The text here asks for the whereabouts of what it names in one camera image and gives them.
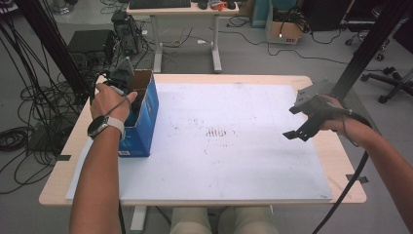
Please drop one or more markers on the white desk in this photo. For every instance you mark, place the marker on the white desk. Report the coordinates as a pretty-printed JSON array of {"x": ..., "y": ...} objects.
[{"x": 181, "y": 9}]

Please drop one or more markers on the black computer mouse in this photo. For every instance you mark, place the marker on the black computer mouse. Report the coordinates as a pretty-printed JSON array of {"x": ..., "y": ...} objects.
[{"x": 202, "y": 4}]

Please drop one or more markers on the black keyboard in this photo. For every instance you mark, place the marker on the black keyboard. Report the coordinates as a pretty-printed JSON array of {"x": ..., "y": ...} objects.
[{"x": 159, "y": 4}]

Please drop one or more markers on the black metal stand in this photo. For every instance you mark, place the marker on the black metal stand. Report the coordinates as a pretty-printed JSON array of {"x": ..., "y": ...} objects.
[
  {"x": 367, "y": 48},
  {"x": 48, "y": 42}
]

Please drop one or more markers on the person's left hand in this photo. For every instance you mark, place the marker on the person's left hand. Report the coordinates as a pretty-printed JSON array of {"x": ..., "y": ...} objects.
[{"x": 108, "y": 100}]

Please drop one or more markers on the teal box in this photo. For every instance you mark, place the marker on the teal box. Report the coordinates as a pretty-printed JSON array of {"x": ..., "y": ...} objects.
[{"x": 259, "y": 13}]

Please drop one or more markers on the white table sheet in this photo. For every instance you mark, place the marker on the white table sheet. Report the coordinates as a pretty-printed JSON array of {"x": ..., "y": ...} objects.
[{"x": 211, "y": 169}]

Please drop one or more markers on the blue cardboard box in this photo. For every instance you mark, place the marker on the blue cardboard box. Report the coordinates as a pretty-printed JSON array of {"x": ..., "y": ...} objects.
[{"x": 142, "y": 136}]

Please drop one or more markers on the black tape piece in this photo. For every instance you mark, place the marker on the black tape piece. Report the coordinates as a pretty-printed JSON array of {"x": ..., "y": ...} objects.
[
  {"x": 63, "y": 158},
  {"x": 357, "y": 178}
]

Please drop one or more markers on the black office chair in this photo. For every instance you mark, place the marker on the black office chair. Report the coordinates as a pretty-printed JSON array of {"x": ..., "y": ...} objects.
[{"x": 363, "y": 19}]

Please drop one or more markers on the wristwatch with white band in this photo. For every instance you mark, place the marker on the wristwatch with white band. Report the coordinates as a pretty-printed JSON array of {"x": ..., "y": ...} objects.
[{"x": 97, "y": 126}]

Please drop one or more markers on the person's right hand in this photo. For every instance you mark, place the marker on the person's right hand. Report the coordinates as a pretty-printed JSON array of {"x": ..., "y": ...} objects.
[{"x": 347, "y": 125}]

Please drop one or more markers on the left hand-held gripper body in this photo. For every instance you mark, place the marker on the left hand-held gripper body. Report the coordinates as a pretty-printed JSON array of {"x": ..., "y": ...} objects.
[{"x": 121, "y": 76}]

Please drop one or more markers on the grey floor mat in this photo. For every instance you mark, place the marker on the grey floor mat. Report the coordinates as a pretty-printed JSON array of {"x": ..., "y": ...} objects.
[{"x": 363, "y": 97}]

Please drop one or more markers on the black computer tower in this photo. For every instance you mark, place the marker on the black computer tower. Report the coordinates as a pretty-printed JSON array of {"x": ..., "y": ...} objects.
[{"x": 126, "y": 32}]

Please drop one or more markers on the black chair base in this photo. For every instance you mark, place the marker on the black chair base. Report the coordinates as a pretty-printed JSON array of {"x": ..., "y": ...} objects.
[{"x": 396, "y": 81}]

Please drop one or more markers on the person's beige trousers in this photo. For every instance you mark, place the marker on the person's beige trousers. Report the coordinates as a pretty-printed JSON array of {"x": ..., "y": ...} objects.
[{"x": 188, "y": 222}]

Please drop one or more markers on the brown cardboard box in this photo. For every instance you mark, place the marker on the brown cardboard box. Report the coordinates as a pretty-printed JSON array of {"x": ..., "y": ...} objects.
[{"x": 285, "y": 31}]

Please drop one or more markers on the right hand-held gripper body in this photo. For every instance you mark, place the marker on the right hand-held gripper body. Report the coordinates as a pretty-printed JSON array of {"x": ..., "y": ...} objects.
[{"x": 315, "y": 104}]

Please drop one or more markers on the black box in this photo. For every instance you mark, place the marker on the black box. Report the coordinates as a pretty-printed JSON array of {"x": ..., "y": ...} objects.
[{"x": 91, "y": 42}]

